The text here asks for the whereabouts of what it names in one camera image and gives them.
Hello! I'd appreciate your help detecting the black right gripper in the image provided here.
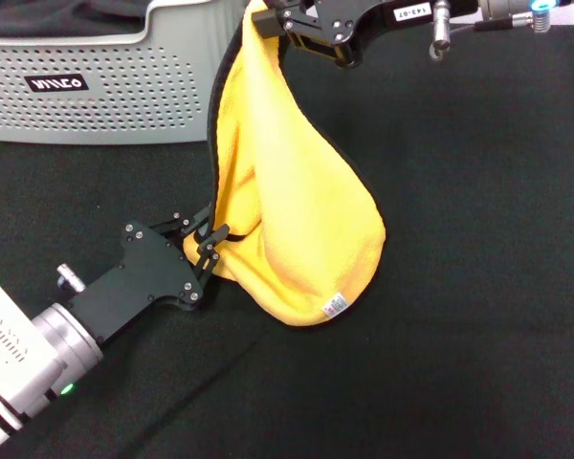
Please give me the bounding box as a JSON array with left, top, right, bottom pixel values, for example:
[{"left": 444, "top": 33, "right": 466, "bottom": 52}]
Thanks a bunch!
[{"left": 251, "top": 0, "right": 482, "bottom": 68}]

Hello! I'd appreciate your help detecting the dark cloth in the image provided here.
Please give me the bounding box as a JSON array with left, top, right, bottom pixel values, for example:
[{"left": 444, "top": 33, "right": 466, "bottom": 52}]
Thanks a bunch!
[{"left": 0, "top": 0, "right": 149, "bottom": 37}]

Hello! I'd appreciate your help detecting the yellow and grey towel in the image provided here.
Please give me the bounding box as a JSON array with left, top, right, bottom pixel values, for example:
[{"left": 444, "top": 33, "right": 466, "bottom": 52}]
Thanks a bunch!
[{"left": 181, "top": 0, "right": 388, "bottom": 331}]

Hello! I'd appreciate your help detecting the right gripper cable with plug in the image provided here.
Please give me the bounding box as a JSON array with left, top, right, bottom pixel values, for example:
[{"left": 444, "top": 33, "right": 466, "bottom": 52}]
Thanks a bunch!
[{"left": 428, "top": 0, "right": 551, "bottom": 63}]

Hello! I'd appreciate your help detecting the left gripper cable with plug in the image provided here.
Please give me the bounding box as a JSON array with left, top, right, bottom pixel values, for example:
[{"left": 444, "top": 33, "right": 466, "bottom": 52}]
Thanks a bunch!
[{"left": 55, "top": 262, "right": 87, "bottom": 293}]

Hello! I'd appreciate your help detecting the gripper cable with plug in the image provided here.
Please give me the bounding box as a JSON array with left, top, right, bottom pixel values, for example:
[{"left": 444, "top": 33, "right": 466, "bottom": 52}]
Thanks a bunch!
[
  {"left": 55, "top": 262, "right": 87, "bottom": 293},
  {"left": 428, "top": 0, "right": 551, "bottom": 63}
]

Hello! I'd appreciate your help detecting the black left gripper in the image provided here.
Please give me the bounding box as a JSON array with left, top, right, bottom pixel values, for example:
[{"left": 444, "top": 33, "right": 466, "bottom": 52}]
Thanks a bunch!
[{"left": 69, "top": 203, "right": 231, "bottom": 343}]

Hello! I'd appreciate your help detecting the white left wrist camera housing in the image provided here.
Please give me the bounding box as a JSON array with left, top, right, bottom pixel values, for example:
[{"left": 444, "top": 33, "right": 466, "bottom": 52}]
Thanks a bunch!
[{"left": 0, "top": 262, "right": 68, "bottom": 459}]

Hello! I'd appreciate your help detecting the grey perforated storage box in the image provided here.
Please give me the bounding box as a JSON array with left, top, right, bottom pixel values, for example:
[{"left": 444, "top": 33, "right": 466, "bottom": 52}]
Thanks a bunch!
[{"left": 0, "top": 0, "right": 248, "bottom": 147}]

